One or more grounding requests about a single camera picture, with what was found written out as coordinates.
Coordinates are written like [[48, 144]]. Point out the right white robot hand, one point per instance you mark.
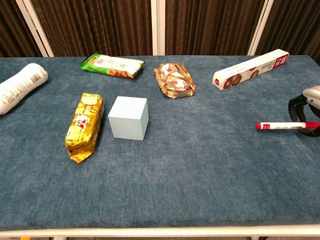
[[313, 96]]

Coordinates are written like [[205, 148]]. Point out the long white and brown box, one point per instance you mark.
[[250, 70]]

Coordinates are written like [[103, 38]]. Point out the green and white snack packet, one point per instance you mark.
[[112, 65]]

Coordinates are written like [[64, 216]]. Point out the dark brown screen panel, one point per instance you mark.
[[212, 25], [95, 25], [295, 25], [12, 27]]

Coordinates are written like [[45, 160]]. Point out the crumpled brown foil snack packet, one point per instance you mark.
[[175, 80]]

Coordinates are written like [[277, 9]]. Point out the gold foil snack packet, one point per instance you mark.
[[83, 125]]

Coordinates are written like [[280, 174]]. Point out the light blue cube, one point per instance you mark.
[[127, 120]]

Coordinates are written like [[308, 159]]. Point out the blue table cloth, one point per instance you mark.
[[160, 180]]

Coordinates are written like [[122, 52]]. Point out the white table frame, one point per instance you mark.
[[160, 232]]

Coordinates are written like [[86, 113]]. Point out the red and white marker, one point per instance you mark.
[[277, 125]]

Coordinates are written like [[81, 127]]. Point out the white bottle with yellow cap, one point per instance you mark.
[[20, 87]]

